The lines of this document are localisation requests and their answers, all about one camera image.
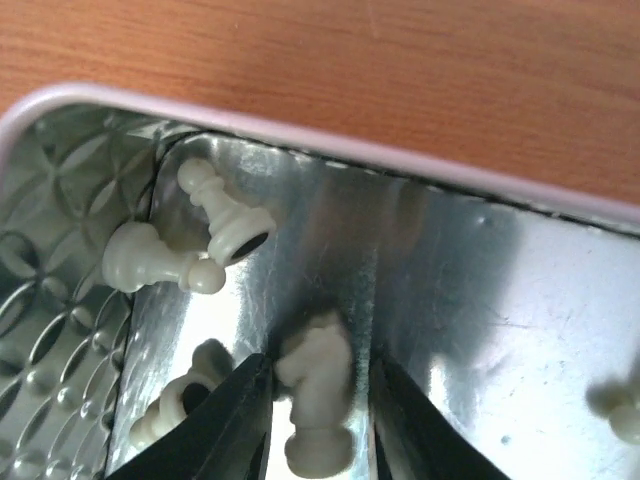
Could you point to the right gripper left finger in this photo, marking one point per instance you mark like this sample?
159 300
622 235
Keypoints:
226 437

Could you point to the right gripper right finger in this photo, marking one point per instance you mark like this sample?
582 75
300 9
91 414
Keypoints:
412 439

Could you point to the white pawn lying in tin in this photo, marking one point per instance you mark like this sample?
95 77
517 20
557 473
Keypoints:
136 257

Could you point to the white knight piece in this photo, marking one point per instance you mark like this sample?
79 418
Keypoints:
316 367

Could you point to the pink tin with white pieces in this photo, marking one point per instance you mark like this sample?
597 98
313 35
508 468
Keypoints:
503 300

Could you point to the white bishop in tin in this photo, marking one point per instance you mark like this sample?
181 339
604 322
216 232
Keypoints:
235 229

